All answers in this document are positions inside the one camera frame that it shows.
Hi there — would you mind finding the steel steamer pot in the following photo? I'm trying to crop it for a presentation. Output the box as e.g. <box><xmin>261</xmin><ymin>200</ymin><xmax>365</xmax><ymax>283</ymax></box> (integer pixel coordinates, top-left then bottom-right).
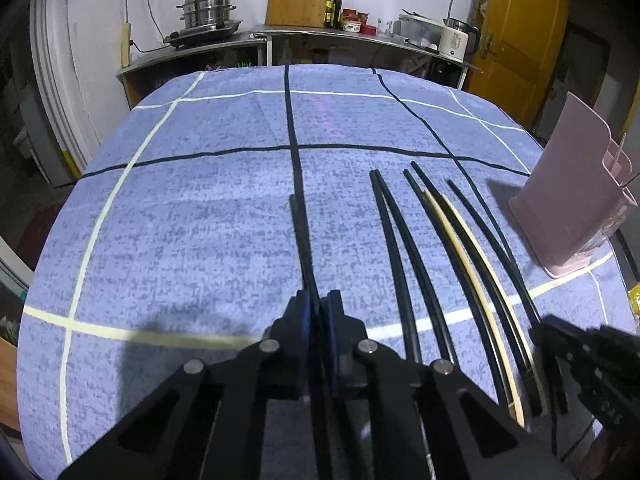
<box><xmin>176</xmin><ymin>0</ymin><xmax>241</xmax><ymax>32</ymax></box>

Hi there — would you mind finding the white electric kettle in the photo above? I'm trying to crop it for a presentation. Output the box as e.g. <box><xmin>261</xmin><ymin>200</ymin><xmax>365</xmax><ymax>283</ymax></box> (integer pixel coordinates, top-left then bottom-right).
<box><xmin>439</xmin><ymin>17</ymin><xmax>482</xmax><ymax>59</ymax></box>

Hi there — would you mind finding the yellow wooden door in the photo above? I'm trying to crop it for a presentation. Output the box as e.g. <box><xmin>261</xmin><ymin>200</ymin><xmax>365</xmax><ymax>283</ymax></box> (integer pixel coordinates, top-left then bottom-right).
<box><xmin>462</xmin><ymin>0</ymin><xmax>571</xmax><ymax>128</ymax></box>

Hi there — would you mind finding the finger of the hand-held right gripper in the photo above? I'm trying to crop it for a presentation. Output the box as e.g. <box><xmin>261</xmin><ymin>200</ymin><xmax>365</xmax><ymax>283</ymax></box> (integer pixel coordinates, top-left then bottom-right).
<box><xmin>531</xmin><ymin>314</ymin><xmax>577</xmax><ymax>417</ymax></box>

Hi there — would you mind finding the pink plastic utensil holder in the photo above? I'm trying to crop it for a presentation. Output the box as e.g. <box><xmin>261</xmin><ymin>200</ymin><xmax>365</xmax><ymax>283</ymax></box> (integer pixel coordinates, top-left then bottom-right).
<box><xmin>507</xmin><ymin>91</ymin><xmax>640</xmax><ymax>280</ymax></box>

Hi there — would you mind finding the blue checked tablecloth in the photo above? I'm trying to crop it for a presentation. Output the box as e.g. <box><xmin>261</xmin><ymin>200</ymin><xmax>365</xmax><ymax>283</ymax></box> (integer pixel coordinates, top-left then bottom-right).
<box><xmin>17</xmin><ymin>64</ymin><xmax>640</xmax><ymax>480</ymax></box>

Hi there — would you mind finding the steel counter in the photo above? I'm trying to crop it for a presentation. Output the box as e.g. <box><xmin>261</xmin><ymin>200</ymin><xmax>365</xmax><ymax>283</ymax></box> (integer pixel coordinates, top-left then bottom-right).
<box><xmin>117</xmin><ymin>25</ymin><xmax>484</xmax><ymax>111</ymax></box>

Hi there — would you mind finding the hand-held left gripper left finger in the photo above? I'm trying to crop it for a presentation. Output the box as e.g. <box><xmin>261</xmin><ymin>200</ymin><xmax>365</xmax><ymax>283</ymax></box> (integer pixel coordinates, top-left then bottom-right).
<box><xmin>57</xmin><ymin>289</ymin><xmax>321</xmax><ymax>480</ymax></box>

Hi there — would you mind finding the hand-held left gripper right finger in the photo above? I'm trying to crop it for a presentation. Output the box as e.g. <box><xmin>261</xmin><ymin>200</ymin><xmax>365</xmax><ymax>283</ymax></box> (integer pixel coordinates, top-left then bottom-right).
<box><xmin>320</xmin><ymin>290</ymin><xmax>576</xmax><ymax>480</ymax></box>

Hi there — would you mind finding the white door frame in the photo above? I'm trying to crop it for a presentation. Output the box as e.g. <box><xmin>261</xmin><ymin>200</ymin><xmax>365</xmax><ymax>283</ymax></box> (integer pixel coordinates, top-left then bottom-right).
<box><xmin>29</xmin><ymin>0</ymin><xmax>103</xmax><ymax>188</ymax></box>

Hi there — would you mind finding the cream chopstick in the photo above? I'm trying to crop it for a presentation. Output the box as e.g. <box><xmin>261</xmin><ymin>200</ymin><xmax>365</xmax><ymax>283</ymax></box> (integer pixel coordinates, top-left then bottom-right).
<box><xmin>423</xmin><ymin>191</ymin><xmax>526</xmax><ymax>428</ymax></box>
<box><xmin>438</xmin><ymin>193</ymin><xmax>549</xmax><ymax>413</ymax></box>

